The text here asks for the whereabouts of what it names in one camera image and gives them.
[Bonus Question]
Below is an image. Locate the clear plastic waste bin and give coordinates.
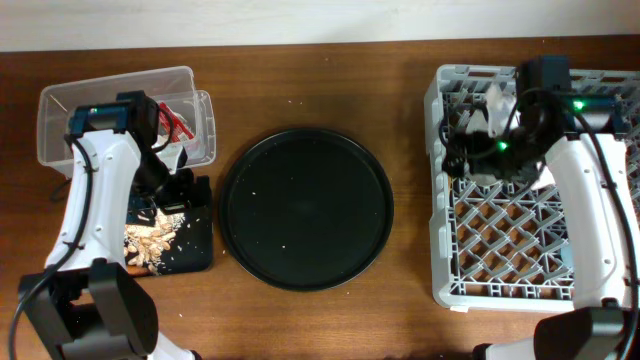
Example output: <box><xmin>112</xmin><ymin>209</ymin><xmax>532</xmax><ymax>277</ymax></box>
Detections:
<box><xmin>37</xmin><ymin>66</ymin><xmax>216</xmax><ymax>177</ymax></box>

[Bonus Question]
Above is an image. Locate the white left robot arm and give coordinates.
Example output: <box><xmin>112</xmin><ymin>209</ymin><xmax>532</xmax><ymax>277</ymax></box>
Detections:
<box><xmin>8</xmin><ymin>90</ymin><xmax>212</xmax><ymax>360</ymax></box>

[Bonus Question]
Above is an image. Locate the black rectangular tray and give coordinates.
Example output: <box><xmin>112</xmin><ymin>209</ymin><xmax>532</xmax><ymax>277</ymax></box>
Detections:
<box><xmin>125</xmin><ymin>189</ymin><xmax>213</xmax><ymax>276</ymax></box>

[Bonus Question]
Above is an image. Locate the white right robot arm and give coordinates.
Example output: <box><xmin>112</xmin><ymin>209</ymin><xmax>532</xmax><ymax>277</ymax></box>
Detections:
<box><xmin>441</xmin><ymin>55</ymin><xmax>639</xmax><ymax>359</ymax></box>

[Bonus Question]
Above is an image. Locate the grey dishwasher rack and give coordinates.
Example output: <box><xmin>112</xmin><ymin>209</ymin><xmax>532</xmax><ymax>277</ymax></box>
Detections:
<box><xmin>424</xmin><ymin>64</ymin><xmax>639</xmax><ymax>312</ymax></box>

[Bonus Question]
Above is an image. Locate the light grey plate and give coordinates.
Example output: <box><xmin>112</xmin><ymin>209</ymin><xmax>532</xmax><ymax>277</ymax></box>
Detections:
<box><xmin>462</xmin><ymin>105</ymin><xmax>545</xmax><ymax>186</ymax></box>

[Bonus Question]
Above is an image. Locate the red snack wrapper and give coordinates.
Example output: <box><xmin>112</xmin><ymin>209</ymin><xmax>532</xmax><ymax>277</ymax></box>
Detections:
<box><xmin>159</xmin><ymin>102</ymin><xmax>195</xmax><ymax>143</ymax></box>

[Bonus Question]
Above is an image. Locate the round black serving tray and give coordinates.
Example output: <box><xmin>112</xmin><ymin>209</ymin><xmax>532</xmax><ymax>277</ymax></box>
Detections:
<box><xmin>218</xmin><ymin>128</ymin><xmax>394</xmax><ymax>292</ymax></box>

